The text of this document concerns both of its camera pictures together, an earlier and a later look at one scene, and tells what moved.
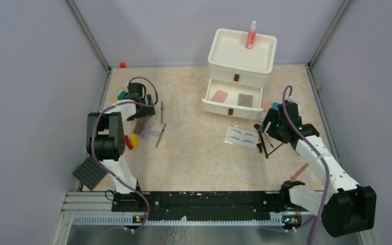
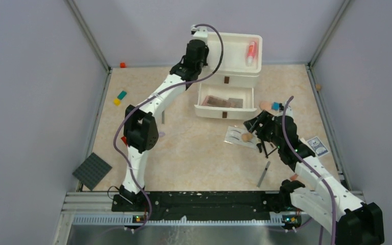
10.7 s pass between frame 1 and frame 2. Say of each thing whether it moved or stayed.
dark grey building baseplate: stayed
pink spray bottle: moved
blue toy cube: stayed
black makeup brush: stayed
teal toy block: stayed
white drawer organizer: moved
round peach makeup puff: stayed
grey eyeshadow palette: moved
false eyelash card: stayed
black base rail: stayed
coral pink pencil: stayed
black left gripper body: moved
